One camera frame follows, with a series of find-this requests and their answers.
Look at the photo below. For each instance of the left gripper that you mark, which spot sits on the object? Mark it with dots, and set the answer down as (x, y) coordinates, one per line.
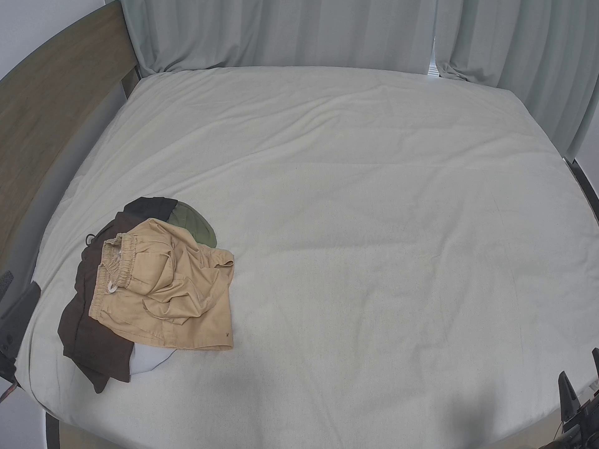
(5, 367)

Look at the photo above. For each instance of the tan shorts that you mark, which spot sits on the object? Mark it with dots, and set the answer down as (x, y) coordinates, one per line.
(187, 297)

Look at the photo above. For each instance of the window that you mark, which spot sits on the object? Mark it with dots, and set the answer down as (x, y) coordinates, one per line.
(434, 69)

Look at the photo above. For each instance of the dark brown garment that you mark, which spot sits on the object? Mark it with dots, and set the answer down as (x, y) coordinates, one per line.
(96, 356)

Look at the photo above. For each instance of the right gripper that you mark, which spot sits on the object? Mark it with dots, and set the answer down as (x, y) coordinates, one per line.
(582, 431)

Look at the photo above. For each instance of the olive green garment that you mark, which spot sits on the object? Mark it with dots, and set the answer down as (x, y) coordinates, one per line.
(193, 225)

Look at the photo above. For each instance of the pale green curtain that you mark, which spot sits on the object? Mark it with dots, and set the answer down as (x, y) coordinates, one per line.
(524, 31)
(280, 17)

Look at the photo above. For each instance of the black garment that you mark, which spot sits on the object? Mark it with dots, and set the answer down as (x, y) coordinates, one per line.
(149, 207)

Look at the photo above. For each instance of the bed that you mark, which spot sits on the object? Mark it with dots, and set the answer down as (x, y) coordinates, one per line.
(355, 213)

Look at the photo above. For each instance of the white garment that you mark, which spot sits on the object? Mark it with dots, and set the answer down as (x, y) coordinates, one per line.
(147, 361)

